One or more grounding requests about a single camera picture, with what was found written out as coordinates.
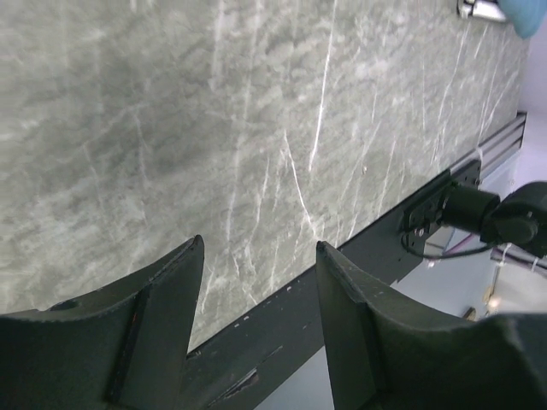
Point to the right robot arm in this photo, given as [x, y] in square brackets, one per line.
[519, 218]

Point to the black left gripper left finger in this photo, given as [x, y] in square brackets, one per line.
[122, 346]

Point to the teal tank top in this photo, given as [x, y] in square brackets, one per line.
[526, 16]

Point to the black base beam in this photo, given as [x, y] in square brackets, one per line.
[247, 361]

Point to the aluminium rail frame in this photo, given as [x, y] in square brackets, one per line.
[501, 145]

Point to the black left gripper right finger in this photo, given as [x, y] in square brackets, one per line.
[386, 350]

